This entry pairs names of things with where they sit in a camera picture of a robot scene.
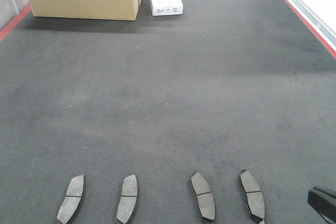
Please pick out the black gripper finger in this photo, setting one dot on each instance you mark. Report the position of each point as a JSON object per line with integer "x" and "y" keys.
{"x": 322, "y": 200}

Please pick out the brake pad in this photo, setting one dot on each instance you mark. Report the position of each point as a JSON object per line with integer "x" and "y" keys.
{"x": 204, "y": 197}
{"x": 253, "y": 196}
{"x": 73, "y": 199}
{"x": 128, "y": 200}

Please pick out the grey conveyor belt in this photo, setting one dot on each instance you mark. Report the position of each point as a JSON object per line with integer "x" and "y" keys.
{"x": 229, "y": 85}

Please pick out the right red conveyor rail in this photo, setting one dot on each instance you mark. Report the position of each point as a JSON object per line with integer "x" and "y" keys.
{"x": 313, "y": 24}

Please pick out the red conveyor side rail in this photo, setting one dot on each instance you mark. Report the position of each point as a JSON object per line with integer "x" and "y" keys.
{"x": 14, "y": 21}

